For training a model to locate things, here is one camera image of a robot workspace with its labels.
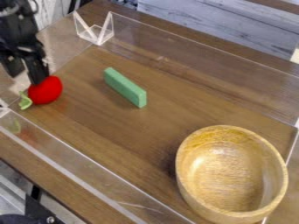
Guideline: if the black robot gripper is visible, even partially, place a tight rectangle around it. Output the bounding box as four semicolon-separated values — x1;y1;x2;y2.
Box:
0;11;49;85

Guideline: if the clear acrylic tray enclosure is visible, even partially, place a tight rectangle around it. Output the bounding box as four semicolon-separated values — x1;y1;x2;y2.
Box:
0;10;299;224

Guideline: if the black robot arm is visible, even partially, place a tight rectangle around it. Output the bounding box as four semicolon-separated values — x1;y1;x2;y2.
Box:
0;0;49;85

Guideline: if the black clamp under table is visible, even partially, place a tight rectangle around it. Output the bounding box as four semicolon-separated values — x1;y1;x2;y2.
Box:
24;185;65;224

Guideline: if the red plush tomato toy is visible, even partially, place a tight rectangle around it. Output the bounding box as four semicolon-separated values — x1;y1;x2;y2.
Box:
18;75;62;110

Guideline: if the wooden bowl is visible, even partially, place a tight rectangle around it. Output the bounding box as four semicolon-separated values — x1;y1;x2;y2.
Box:
174;125;288;224

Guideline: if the green rectangular block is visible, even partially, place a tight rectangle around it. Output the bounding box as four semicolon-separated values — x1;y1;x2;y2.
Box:
104;67;146;108

